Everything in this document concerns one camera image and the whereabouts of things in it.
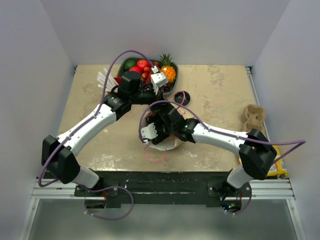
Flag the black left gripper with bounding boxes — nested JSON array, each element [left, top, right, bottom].
[[130, 83, 170, 114]]

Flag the paper bag pink handles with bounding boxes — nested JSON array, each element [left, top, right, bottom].
[[139, 99, 186, 163]]

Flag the black coffee cup lid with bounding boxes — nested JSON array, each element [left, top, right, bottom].
[[174, 90, 191, 106]]

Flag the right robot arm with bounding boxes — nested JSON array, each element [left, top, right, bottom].
[[139, 103, 277, 197]]

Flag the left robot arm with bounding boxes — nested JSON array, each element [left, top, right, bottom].
[[41, 71, 168, 196]]

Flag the dark red grape bunch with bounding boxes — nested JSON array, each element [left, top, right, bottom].
[[163, 84, 172, 93]]

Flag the red apple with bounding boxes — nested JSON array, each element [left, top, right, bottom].
[[129, 66, 143, 74], [136, 59, 150, 72]]

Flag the red plastic cup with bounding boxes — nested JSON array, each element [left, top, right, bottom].
[[113, 77, 122, 86]]

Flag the orange plastic pineapple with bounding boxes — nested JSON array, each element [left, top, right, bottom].
[[160, 53, 177, 85]]

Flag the green lime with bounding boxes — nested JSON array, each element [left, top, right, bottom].
[[124, 59, 137, 71]]

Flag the dark green fruit tray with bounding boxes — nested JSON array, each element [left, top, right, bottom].
[[117, 53, 179, 97]]

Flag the brown cardboard cup carrier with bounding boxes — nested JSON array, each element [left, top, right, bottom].
[[242, 104, 267, 134]]

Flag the yellow snack bag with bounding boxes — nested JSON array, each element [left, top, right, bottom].
[[267, 158, 288, 177]]

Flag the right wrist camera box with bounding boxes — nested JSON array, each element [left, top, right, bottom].
[[140, 123, 158, 144]]

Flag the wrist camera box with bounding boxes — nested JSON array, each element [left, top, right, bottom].
[[140, 123, 158, 144], [150, 72, 169, 88]]

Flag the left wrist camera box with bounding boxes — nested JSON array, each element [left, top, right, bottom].
[[150, 72, 169, 88]]

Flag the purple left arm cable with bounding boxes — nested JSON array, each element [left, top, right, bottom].
[[37, 49, 161, 221]]

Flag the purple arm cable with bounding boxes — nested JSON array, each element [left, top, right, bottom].
[[37, 49, 161, 221], [137, 99, 307, 216]]

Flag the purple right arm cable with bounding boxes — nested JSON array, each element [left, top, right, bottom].
[[137, 99, 307, 216]]

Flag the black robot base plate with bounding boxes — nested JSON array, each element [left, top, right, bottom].
[[74, 171, 252, 208]]

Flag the aluminium frame rail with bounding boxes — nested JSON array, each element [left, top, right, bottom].
[[31, 177, 296, 200]]

